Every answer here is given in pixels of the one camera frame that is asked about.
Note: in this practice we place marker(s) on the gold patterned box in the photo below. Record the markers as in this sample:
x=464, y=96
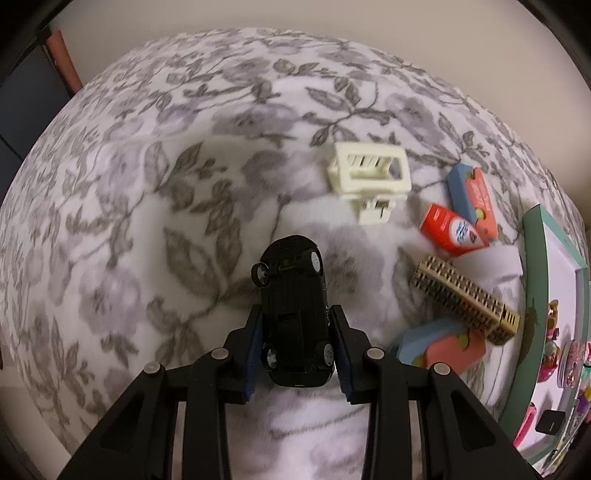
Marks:
x=461, y=295

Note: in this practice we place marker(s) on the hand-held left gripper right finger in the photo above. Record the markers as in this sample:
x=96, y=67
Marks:
x=344, y=355

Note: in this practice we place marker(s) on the pink and blue eraser box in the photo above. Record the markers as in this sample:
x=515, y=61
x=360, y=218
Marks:
x=443, y=350
x=478, y=198

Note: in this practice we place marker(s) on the round clear tin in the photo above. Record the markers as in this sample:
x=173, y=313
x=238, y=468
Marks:
x=573, y=364

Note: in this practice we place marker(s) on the dark cabinet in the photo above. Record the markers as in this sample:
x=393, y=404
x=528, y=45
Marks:
x=27, y=92

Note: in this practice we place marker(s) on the black square box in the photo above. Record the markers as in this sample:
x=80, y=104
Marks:
x=551, y=422

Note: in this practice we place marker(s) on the cream plastic socket frame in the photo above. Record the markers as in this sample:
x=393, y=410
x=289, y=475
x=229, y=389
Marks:
x=369, y=187

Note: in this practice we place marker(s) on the pink and yellow toy figure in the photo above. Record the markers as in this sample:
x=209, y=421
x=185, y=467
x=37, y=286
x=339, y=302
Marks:
x=552, y=318

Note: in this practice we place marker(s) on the red-brown board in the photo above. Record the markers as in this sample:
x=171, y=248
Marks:
x=64, y=60

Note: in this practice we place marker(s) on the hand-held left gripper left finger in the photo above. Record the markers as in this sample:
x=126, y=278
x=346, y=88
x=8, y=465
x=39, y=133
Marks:
x=254, y=350

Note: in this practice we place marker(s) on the pink oval toy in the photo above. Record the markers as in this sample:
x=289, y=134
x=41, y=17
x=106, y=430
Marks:
x=526, y=424

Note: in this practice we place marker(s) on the black toy car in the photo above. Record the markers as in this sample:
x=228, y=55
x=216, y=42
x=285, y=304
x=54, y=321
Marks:
x=293, y=295

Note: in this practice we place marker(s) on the orange bottle with white label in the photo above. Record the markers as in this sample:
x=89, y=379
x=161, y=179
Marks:
x=445, y=226

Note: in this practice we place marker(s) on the green bordered toy box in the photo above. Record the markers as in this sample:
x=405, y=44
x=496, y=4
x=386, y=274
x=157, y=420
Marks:
x=535, y=277

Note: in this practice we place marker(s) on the floral grey white blanket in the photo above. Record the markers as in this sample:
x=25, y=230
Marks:
x=138, y=207

